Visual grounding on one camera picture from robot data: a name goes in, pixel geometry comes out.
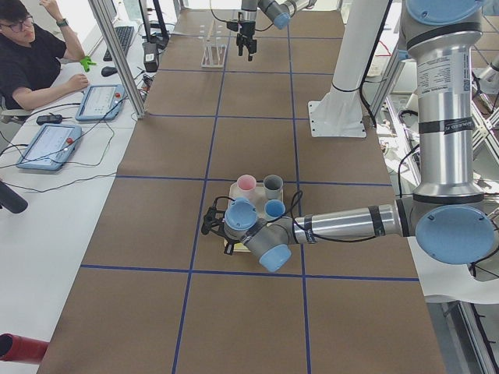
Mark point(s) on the white wire cup rack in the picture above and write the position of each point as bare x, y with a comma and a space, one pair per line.
214, 52

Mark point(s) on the aluminium frame post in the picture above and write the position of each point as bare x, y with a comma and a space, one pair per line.
103, 18

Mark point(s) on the white serving tray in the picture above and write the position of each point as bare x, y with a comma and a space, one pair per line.
258, 199

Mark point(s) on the seated person black shirt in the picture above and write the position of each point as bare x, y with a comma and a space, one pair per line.
30, 57

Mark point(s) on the light blue cup front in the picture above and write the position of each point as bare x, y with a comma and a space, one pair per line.
273, 209

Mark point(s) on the light blue cup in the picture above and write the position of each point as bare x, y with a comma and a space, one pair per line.
240, 200
273, 209

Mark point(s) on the green toy figure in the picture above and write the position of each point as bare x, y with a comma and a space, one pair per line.
86, 63

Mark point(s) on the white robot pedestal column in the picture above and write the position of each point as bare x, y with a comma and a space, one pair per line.
339, 113

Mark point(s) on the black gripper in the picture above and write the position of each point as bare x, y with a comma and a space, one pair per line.
246, 28
231, 247

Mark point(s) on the pink plastic cup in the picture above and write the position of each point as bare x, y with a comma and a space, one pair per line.
246, 186

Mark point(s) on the near blue teach pendant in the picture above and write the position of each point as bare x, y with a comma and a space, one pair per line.
50, 148

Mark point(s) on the light blue cup rear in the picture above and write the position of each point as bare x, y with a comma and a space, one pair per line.
240, 200

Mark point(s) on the red water bottle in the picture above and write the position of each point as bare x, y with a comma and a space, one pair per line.
15, 348

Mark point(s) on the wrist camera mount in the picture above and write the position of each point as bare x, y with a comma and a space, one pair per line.
213, 222
232, 25

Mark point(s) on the black water bottle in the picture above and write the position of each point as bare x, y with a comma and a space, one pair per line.
10, 200

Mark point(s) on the far blue teach pendant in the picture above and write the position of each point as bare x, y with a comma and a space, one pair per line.
100, 102

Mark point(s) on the black power adapter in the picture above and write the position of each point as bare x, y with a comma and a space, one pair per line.
49, 119

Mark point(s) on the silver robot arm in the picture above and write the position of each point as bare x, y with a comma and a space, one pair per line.
279, 15
444, 213

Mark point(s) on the grey plastic cup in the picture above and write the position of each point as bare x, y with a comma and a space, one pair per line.
273, 187

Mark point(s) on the blue teach pendant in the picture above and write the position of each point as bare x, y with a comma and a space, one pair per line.
50, 148
100, 102

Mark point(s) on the black keyboard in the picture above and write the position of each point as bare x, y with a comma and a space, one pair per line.
125, 37

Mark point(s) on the black computer mouse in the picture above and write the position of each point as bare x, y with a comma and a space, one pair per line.
108, 71

